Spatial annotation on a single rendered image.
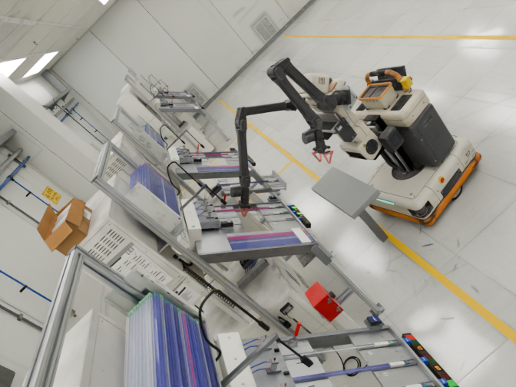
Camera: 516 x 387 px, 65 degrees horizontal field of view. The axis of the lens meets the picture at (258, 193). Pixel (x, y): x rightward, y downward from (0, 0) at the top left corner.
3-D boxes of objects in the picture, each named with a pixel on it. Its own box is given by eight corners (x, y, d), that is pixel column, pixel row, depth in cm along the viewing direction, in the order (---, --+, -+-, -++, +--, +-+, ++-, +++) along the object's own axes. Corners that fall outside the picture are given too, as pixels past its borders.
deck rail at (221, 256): (315, 251, 244) (317, 242, 242) (317, 253, 243) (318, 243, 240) (198, 262, 226) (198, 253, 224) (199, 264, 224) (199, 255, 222)
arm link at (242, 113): (237, 106, 253) (231, 107, 262) (239, 127, 256) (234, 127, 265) (298, 97, 270) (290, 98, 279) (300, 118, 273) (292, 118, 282)
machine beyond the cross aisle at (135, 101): (223, 127, 789) (150, 51, 706) (232, 137, 715) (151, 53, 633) (173, 175, 797) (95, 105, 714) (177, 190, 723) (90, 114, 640)
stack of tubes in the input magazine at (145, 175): (173, 186, 274) (143, 160, 262) (180, 217, 228) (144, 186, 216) (160, 200, 274) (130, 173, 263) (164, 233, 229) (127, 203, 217)
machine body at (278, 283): (306, 280, 337) (259, 236, 310) (345, 336, 274) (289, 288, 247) (250, 332, 340) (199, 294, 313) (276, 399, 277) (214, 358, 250)
